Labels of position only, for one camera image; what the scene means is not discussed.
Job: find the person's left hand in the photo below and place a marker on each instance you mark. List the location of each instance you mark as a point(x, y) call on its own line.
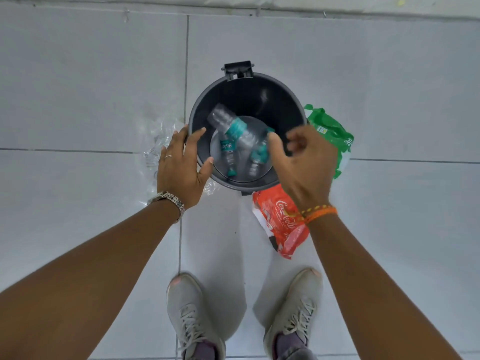
point(178, 172)

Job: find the person's right hand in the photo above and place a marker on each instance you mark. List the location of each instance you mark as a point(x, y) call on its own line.
point(307, 168)

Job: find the clear plastic wrap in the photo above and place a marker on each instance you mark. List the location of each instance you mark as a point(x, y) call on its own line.
point(153, 146)

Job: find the green Sprite plastic wrapper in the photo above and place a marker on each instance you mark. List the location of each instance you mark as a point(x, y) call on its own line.
point(330, 127)

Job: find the clear bottle teal label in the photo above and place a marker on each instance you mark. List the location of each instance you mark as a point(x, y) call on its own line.
point(227, 146)
point(234, 127)
point(259, 155)

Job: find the red Coca-Cola plastic wrapper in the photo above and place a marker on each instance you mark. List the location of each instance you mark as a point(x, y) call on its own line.
point(285, 232)

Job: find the black plastic trash bin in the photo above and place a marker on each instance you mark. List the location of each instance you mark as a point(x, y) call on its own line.
point(243, 91)

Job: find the person's right forearm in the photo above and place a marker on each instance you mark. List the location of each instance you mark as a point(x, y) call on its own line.
point(363, 288)

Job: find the person's left forearm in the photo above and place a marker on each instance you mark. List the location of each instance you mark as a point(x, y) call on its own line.
point(86, 281)

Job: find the person's right grey sneaker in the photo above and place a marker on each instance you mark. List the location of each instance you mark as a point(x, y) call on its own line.
point(300, 299)

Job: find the person's grey sneaker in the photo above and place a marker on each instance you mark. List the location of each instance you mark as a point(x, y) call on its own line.
point(187, 311)
point(300, 299)

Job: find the person's left grey sneaker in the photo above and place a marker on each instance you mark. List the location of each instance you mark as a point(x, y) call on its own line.
point(187, 311)

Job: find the silver metal wristwatch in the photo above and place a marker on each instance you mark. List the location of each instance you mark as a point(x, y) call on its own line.
point(170, 198)

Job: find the purple sock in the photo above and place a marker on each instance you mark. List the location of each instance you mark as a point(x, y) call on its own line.
point(287, 341)
point(204, 351)

